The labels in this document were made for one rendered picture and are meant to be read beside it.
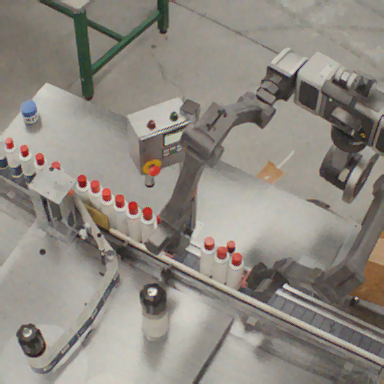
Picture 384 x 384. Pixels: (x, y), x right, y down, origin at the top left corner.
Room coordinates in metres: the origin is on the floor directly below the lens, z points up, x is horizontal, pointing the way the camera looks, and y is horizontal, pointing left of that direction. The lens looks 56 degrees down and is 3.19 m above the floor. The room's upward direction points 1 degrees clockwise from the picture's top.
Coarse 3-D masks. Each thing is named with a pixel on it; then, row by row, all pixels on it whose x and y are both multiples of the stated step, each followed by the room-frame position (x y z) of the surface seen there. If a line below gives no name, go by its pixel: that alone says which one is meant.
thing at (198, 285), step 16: (0, 176) 1.59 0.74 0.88; (112, 240) 1.34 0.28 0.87; (144, 256) 1.28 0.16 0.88; (176, 272) 1.22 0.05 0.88; (208, 288) 1.16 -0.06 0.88; (240, 304) 1.10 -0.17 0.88; (304, 304) 1.10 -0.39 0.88; (272, 320) 1.04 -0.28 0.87; (336, 320) 1.03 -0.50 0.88; (304, 336) 0.98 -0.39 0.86; (336, 352) 0.92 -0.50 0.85; (368, 368) 0.86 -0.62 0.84
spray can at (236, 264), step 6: (234, 258) 1.16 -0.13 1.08; (240, 258) 1.16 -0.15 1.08; (228, 264) 1.17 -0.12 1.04; (234, 264) 1.16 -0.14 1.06; (240, 264) 1.16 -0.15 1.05; (228, 270) 1.16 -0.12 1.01; (234, 270) 1.15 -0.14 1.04; (240, 270) 1.15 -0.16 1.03; (228, 276) 1.16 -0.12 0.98; (234, 276) 1.15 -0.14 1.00; (240, 276) 1.15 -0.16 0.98; (228, 282) 1.15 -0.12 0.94; (234, 282) 1.15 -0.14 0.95; (240, 282) 1.16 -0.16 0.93; (234, 288) 1.15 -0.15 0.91
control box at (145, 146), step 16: (144, 112) 1.42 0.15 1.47; (160, 112) 1.42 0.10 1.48; (176, 112) 1.42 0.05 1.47; (128, 128) 1.39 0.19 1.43; (144, 128) 1.36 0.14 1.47; (160, 128) 1.36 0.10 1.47; (176, 128) 1.37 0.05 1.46; (144, 144) 1.33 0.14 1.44; (160, 144) 1.35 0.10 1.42; (144, 160) 1.32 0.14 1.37; (160, 160) 1.35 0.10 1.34; (176, 160) 1.37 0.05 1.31
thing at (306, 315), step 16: (96, 224) 1.40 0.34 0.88; (176, 256) 1.28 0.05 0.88; (192, 256) 1.28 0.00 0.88; (240, 288) 1.16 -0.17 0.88; (272, 304) 1.10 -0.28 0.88; (288, 304) 1.10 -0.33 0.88; (304, 320) 1.03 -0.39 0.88; (320, 320) 1.03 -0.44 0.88; (320, 336) 0.97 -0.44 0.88; (336, 336) 0.97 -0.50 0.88; (352, 336) 0.97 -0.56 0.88; (368, 336) 0.97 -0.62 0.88; (352, 352) 0.91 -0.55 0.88
